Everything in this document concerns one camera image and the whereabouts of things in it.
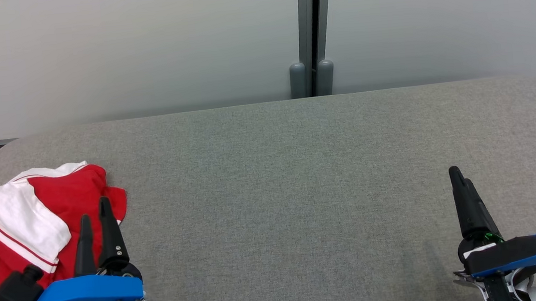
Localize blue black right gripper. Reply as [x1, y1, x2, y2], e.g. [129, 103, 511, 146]
[448, 158, 536, 280]

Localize red jersey shirt white sleeves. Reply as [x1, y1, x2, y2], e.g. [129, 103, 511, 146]
[0, 158, 135, 291]

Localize grey rounded post foot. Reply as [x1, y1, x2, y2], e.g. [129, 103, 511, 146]
[314, 58, 337, 97]
[288, 61, 309, 100]

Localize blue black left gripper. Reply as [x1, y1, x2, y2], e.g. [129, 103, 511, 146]
[7, 194, 146, 301]

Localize grey vertical partition post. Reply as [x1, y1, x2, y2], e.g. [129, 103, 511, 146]
[294, 0, 341, 99]

